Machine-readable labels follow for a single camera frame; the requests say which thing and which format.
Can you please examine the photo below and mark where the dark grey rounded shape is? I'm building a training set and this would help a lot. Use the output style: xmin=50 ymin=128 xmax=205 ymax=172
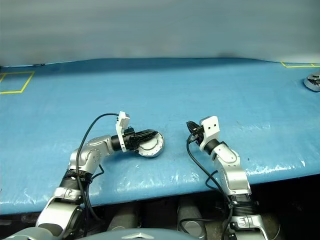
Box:
xmin=176 ymin=196 xmax=206 ymax=238
xmin=106 ymin=206 xmax=139 ymax=232

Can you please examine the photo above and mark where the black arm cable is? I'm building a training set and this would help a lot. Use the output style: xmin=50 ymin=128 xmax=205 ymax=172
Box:
xmin=186 ymin=132 xmax=235 ymax=240
xmin=74 ymin=112 xmax=120 ymax=237

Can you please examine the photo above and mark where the grey robot torso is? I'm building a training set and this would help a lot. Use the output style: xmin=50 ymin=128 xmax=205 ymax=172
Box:
xmin=0 ymin=226 xmax=181 ymax=240

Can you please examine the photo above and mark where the round silver metal part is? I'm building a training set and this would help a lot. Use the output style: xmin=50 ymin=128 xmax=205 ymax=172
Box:
xmin=136 ymin=129 xmax=166 ymax=160

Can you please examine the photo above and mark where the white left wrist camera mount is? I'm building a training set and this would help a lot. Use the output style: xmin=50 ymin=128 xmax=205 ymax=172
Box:
xmin=115 ymin=111 xmax=131 ymax=154

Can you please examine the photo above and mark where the blue table cover sheet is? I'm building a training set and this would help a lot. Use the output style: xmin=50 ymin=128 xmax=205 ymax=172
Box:
xmin=0 ymin=57 xmax=320 ymax=216

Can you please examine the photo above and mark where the grey motor end cover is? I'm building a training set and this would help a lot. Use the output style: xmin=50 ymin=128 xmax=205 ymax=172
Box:
xmin=138 ymin=130 xmax=164 ymax=157

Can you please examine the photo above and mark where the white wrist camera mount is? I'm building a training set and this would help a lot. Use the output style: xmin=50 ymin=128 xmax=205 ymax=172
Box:
xmin=199 ymin=115 xmax=221 ymax=149
xmin=115 ymin=111 xmax=131 ymax=154

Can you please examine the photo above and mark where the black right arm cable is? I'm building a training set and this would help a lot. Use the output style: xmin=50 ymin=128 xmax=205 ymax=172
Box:
xmin=186 ymin=132 xmax=235 ymax=240

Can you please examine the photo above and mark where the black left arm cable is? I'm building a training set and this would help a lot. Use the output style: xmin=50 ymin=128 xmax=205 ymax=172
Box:
xmin=74 ymin=112 xmax=120 ymax=237

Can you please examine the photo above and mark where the yellow tape square outline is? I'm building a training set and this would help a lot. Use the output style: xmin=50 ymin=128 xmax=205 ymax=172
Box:
xmin=279 ymin=61 xmax=320 ymax=69
xmin=0 ymin=71 xmax=36 ymax=95

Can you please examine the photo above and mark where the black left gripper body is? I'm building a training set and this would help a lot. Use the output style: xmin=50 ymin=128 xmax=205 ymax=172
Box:
xmin=123 ymin=126 xmax=142 ymax=154

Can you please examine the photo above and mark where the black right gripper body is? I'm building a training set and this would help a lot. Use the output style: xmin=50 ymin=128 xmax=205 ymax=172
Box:
xmin=190 ymin=124 xmax=205 ymax=147

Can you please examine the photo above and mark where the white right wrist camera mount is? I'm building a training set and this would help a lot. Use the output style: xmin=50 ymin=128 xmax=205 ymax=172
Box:
xmin=199 ymin=115 xmax=221 ymax=149

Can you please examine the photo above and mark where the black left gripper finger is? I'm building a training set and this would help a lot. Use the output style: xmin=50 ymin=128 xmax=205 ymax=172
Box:
xmin=136 ymin=129 xmax=159 ymax=138
xmin=137 ymin=133 xmax=158 ymax=145

